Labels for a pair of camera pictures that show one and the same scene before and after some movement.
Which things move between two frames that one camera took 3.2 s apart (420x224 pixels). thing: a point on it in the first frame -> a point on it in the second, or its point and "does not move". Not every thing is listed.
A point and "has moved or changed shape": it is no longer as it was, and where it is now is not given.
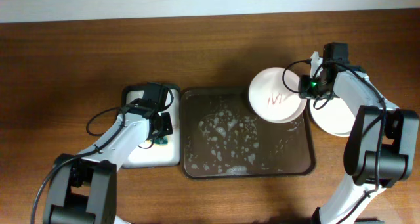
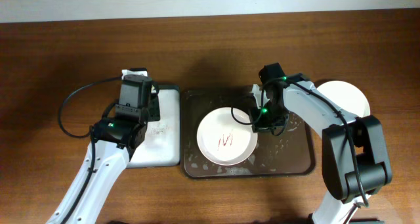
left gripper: x=167 y=128 -> x=117 y=105
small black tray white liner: x=158 y=152 does not move
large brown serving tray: x=222 y=136 does not move
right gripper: x=303 y=81 -> x=261 y=126
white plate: x=273 y=96 has moved or changed shape
